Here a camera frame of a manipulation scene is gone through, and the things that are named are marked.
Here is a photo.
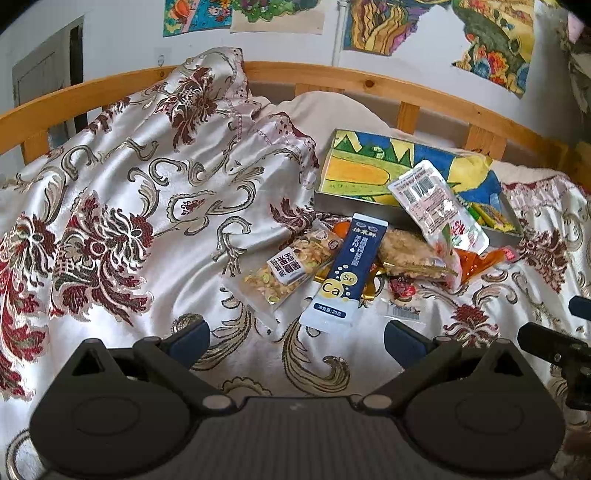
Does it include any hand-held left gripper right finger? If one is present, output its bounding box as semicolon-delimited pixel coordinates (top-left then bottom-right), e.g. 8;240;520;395
353;319;527;411

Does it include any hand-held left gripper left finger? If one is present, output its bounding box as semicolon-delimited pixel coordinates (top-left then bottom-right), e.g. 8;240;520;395
69;318;241;411

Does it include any small red snack packet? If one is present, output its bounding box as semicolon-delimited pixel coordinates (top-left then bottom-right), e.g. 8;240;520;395
376;276;428;326

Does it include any blue white stick sachet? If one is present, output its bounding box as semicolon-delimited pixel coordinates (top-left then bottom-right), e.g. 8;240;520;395
297;213;390;334

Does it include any orange snack packet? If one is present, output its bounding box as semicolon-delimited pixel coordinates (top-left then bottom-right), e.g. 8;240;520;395
454;246;519;283

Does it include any clear nut bar packet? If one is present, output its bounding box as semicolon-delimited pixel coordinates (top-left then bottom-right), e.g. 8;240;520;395
221;220;345;331

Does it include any grey shallow box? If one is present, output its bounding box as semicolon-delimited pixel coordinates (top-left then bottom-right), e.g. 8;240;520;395
313;128;526;248

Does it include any white pink snack packet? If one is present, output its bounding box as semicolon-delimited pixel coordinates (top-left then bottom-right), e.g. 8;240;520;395
386;160;491;256

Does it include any puffed rice cake packet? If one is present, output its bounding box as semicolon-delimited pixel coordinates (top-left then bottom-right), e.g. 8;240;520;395
377;228;463;294

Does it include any floral satin blanket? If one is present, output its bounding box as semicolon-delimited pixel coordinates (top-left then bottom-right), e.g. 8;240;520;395
0;46;591;480

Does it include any white pillow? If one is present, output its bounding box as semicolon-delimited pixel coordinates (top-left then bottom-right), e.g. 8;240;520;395
271;90;404;141

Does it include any dark patterned cloth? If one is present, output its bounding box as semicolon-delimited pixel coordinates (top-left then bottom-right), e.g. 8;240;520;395
558;14;591;114

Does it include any grey door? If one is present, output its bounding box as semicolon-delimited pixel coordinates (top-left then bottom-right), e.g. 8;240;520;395
11;15;87;140

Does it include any wooden bed frame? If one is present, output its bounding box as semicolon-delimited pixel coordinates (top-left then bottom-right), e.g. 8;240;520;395
0;61;591;191

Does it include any green orange wall poster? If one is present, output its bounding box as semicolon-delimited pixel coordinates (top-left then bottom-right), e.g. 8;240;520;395
451;0;537;99

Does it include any white wall pipe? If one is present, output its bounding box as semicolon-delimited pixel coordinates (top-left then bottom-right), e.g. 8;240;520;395
331;0;348;66

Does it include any yellow purple wall poster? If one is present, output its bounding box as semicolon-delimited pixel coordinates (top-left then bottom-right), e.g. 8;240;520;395
342;0;447;57

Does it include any small colourful wall poster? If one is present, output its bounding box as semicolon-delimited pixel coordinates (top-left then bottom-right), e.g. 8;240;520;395
162;0;234;38

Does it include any beige wall poster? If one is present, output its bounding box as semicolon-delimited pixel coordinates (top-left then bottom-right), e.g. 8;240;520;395
229;0;327;36

